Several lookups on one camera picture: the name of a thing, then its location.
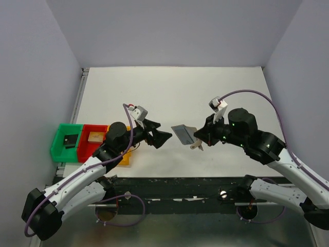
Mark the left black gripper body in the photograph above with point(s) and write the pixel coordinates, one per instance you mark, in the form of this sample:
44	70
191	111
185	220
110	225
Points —
139	134

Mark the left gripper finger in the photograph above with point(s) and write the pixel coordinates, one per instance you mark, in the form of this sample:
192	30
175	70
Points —
159	138
150	125

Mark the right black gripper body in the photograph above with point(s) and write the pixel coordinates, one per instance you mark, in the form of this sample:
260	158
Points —
220	130

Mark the beige card holder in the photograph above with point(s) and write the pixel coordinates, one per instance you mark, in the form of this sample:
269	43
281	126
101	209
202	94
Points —
186	136

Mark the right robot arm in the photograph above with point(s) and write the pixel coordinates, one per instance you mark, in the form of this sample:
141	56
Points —
309	196

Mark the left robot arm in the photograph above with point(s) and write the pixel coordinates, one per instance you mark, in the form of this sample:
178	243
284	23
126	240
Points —
45	211

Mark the tan card in red bin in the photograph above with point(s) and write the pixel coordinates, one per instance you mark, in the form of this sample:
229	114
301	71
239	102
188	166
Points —
95	137

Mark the black card in green bin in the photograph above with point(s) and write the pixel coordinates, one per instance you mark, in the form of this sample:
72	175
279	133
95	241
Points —
70	141

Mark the yellow plastic bin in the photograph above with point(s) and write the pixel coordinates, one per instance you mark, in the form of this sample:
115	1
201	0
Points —
126	157

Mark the red plastic bin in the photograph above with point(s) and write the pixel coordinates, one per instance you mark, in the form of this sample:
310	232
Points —
86	149

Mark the green plastic bin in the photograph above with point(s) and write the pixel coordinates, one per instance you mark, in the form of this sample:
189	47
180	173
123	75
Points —
58	152

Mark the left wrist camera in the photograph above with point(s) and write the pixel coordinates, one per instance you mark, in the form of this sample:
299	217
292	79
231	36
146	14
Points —
138	113

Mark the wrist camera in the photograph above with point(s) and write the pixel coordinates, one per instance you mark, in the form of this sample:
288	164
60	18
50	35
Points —
138	113
219	107

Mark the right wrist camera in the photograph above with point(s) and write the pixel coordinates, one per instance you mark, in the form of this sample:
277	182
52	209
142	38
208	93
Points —
219	107

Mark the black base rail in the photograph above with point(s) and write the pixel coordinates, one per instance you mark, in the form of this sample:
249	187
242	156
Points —
163	196

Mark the aluminium side rail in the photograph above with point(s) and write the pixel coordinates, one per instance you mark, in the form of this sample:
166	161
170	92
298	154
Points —
85	72

